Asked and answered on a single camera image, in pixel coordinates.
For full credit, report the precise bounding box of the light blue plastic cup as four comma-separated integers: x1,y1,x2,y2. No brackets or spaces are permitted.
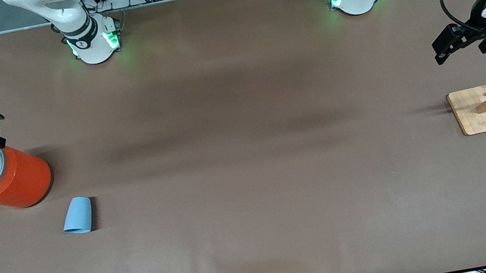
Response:
58,195,97,237

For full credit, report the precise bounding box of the orange can-shaped container, grey lid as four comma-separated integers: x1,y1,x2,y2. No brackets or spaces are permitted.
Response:
0,131,57,213

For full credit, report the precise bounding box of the brown table mat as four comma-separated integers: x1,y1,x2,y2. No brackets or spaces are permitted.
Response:
0,0,486,273

